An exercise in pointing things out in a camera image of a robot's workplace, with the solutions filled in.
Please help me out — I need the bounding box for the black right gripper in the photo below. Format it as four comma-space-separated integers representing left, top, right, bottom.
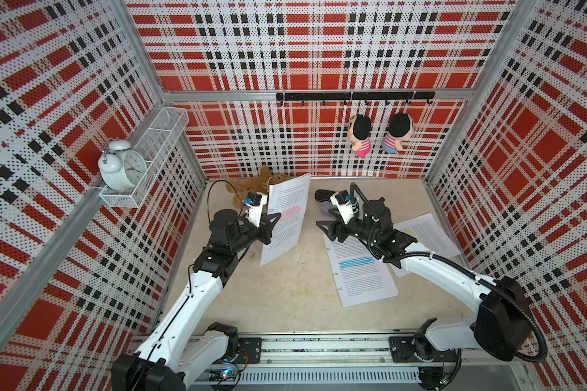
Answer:
317, 208, 379, 245

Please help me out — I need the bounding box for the document with pink highlight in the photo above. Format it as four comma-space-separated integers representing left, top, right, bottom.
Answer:
260, 174, 311, 267

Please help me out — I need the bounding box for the document with yellow highlight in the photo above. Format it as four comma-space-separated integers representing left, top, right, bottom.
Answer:
394, 213, 461, 264

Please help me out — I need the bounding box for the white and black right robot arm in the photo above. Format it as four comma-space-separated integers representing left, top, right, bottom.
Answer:
315, 189, 548, 363

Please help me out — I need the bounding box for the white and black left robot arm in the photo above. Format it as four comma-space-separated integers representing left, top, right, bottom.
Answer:
111, 207, 280, 390

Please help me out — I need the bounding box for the grey glasses case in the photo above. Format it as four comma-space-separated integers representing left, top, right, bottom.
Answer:
320, 201, 340, 219

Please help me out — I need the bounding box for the black glasses case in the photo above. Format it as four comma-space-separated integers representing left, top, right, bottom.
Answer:
315, 189, 337, 204

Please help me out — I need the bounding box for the brown teddy bear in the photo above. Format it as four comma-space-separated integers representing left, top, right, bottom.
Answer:
226, 166, 290, 208

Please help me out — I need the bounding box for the document with blue highlight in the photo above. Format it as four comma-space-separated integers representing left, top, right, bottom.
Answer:
323, 236, 399, 307

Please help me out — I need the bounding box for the doll with pink striped shirt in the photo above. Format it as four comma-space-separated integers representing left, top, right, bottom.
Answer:
347, 114, 372, 158

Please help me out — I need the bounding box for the doll with blue trousers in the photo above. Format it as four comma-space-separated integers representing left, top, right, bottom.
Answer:
382, 112, 414, 154

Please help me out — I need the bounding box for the green circuit board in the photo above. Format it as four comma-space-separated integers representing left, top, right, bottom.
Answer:
208, 367, 240, 384

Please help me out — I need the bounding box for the white alarm clock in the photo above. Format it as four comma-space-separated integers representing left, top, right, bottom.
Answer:
98, 139, 148, 192

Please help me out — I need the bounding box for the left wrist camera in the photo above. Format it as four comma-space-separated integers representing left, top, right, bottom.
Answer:
244, 192, 268, 228

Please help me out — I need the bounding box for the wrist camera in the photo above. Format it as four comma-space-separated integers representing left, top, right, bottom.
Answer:
330, 190, 359, 224
244, 192, 268, 228

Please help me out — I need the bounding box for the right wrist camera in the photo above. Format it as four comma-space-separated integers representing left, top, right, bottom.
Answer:
330, 190, 359, 224

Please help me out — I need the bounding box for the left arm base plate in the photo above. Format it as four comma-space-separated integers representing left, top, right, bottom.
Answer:
233, 337, 263, 367

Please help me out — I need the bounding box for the black hook rail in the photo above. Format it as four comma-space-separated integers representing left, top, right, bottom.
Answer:
276, 91, 435, 103

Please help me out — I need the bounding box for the aluminium front rail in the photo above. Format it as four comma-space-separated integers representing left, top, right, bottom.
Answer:
121, 331, 534, 387

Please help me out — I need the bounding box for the white wire mesh shelf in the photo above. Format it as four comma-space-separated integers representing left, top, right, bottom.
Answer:
99, 107, 188, 209

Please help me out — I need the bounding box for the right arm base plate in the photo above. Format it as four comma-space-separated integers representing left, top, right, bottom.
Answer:
389, 335, 457, 364

